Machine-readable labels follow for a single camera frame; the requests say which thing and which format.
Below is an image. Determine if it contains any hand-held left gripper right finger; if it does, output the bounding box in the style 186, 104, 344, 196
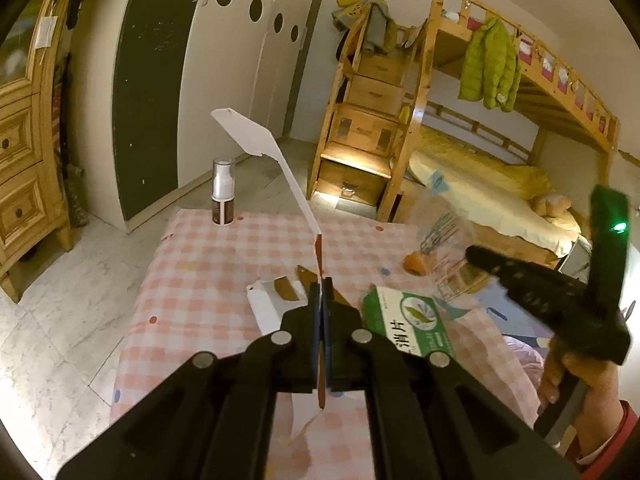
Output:
322, 277, 583, 480

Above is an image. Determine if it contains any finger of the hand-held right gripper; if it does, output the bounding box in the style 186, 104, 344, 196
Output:
466, 245, 556, 297

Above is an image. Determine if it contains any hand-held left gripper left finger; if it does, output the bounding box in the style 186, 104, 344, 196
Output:
56, 280, 321, 480

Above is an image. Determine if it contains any clear plastic bag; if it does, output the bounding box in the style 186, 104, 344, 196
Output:
410, 170, 481, 311

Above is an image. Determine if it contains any trash bin with pink bag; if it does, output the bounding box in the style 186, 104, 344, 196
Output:
500, 335, 546, 396

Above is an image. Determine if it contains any white torn wrapper strip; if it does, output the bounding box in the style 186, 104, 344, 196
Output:
210, 107, 328, 411

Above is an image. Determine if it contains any person's right forearm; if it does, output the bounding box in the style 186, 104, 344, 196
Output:
575, 400, 640, 480

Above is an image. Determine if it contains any person's right hand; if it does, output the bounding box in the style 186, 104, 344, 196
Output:
537, 337, 626, 456

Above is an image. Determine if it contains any pastel rainbow rug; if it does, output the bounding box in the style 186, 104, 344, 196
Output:
440, 290, 556, 348

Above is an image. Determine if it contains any white framed board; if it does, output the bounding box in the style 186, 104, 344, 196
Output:
557, 237, 593, 281

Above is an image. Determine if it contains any beige plush toy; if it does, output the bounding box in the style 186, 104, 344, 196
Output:
531, 192, 573, 218

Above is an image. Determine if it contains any pale yellow bed sheet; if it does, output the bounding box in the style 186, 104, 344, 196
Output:
407, 150, 583, 258

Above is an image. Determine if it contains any green white medicine box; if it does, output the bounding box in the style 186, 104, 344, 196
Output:
361, 285, 457, 361

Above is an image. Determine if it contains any orange tangerine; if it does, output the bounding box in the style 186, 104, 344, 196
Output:
402, 252, 430, 276

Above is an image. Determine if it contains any white brown open wrapper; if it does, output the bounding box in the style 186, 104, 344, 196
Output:
245, 264, 353, 336

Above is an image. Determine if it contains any yellow quilt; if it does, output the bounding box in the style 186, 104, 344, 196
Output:
415, 125, 556, 201

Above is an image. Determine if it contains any pink checkered tablecloth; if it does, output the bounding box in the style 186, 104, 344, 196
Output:
110, 207, 543, 480

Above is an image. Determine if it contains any wooden bunk bed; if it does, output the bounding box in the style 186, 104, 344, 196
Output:
395, 0, 623, 271

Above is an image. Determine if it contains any wooden stair drawer unit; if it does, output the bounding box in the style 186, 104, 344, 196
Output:
310, 7, 436, 221

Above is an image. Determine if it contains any green puffer jacket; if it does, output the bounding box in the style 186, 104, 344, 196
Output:
457, 16, 522, 113

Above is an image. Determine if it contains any brown white spray bottle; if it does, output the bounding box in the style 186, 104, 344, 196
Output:
210, 157, 237, 227

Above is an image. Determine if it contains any camouflage bag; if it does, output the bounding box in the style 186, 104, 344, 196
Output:
55, 55, 93, 228

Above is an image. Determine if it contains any grey garment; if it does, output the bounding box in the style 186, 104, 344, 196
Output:
365, 0, 398, 56

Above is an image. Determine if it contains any yellow garment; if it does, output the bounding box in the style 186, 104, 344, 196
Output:
334, 0, 386, 23

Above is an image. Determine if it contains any white wardrobe with round holes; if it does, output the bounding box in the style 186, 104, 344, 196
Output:
177, 0, 326, 191

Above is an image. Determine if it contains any wooden cabinet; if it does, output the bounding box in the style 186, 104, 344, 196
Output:
0, 0, 91, 306

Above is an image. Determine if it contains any black board panel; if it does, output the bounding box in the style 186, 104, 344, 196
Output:
111, 0, 211, 223

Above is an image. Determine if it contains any white paper note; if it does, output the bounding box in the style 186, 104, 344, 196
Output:
36, 15, 61, 50

